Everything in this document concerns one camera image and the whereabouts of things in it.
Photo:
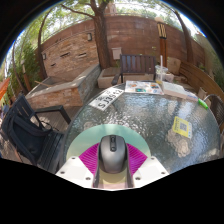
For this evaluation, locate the slim dark tree trunk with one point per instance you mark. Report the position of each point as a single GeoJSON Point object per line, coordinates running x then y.
{"type": "Point", "coordinates": [187, 40]}

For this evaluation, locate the dark wooden slatted chair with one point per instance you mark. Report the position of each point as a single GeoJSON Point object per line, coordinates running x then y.
{"type": "Point", "coordinates": [136, 64]}

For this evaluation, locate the grey computer mouse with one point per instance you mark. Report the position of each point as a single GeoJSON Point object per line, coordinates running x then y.
{"type": "Point", "coordinates": [112, 155]}

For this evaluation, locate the curved wooden bench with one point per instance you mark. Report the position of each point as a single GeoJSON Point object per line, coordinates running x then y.
{"type": "Point", "coordinates": [200, 78]}

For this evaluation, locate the grey wall box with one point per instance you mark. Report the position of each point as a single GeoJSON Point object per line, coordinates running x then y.
{"type": "Point", "coordinates": [116, 53]}

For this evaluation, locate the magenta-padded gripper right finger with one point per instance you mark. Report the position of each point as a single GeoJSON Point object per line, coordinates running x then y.
{"type": "Point", "coordinates": [151, 170]}

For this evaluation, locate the pale flat box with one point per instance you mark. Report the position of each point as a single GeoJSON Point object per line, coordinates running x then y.
{"type": "Point", "coordinates": [169, 89]}
{"type": "Point", "coordinates": [181, 92]}

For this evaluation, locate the concrete square planter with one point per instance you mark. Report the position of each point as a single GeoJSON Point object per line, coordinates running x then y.
{"type": "Point", "coordinates": [106, 80]}

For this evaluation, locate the thin curved tree trunk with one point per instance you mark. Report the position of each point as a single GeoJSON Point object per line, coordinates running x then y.
{"type": "Point", "coordinates": [41, 56]}

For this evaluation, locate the beige stone block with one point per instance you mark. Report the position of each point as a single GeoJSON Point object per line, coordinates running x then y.
{"type": "Point", "coordinates": [174, 66]}

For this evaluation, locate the black metal chair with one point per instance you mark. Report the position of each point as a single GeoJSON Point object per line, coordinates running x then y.
{"type": "Point", "coordinates": [50, 143]}

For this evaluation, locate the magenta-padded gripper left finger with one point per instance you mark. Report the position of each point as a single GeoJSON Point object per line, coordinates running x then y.
{"type": "Point", "coordinates": [75, 170]}

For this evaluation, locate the wooden post lamp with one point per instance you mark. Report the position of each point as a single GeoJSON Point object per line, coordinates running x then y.
{"type": "Point", "coordinates": [162, 43]}

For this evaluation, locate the thick tree trunk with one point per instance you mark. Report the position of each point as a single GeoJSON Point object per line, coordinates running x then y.
{"type": "Point", "coordinates": [101, 40]}

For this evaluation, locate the blue and white book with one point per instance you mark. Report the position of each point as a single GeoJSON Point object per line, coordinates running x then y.
{"type": "Point", "coordinates": [192, 96]}

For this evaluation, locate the yellow square card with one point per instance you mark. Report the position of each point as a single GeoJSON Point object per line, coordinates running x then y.
{"type": "Point", "coordinates": [182, 127]}

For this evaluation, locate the green and pink mouse pad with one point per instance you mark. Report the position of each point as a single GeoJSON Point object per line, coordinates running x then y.
{"type": "Point", "coordinates": [83, 140]}

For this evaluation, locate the white plate with black characters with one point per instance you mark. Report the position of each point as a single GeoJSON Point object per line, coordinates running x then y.
{"type": "Point", "coordinates": [106, 99]}

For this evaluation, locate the raised stone bed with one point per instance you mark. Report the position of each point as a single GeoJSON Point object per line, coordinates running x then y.
{"type": "Point", "coordinates": [63, 90]}

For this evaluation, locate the bright green marker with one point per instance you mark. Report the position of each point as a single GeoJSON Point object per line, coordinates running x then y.
{"type": "Point", "coordinates": [203, 103]}

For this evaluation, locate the black backpack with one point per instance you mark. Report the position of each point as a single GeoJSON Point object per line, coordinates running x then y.
{"type": "Point", "coordinates": [23, 133]}

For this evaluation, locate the dark wall lamp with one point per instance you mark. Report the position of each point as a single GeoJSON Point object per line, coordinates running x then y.
{"type": "Point", "coordinates": [89, 37]}
{"type": "Point", "coordinates": [44, 56]}

